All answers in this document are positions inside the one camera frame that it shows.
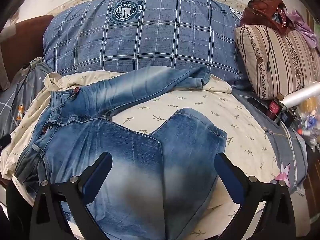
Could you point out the small black box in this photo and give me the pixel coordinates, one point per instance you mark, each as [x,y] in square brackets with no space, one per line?
[287,117]

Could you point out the grey patterned bed sheet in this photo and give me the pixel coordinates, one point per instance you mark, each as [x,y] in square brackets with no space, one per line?
[287,150]

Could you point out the pile of plastic packets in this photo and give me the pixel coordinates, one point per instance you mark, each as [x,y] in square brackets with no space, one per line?
[310,122]

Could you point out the blue plaid pillow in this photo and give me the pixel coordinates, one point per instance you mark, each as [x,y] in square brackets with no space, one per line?
[150,37]

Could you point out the brown headboard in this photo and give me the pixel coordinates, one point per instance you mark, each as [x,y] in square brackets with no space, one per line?
[27,42]

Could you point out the blue faded denim pants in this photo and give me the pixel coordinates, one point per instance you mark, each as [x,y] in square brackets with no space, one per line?
[125,155]

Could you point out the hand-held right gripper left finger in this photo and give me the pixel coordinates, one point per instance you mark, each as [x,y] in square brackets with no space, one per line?
[98,177]

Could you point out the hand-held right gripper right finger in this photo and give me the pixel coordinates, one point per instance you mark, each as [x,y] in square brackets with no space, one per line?
[230,177]

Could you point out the brown plastic bag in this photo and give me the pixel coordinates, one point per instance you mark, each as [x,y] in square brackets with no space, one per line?
[260,15]

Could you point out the cream leaf-print blanket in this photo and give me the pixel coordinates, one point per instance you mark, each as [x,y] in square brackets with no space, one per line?
[200,110]

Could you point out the clear plastic film roll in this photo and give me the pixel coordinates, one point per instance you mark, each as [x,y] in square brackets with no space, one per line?
[302,92]

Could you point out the purple cloth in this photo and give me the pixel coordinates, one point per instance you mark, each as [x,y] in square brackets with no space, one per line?
[306,30]

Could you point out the black phone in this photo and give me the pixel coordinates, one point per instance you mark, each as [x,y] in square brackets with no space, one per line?
[257,103]

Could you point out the striped floral pillow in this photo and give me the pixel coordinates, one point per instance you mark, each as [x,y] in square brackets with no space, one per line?
[280,60]

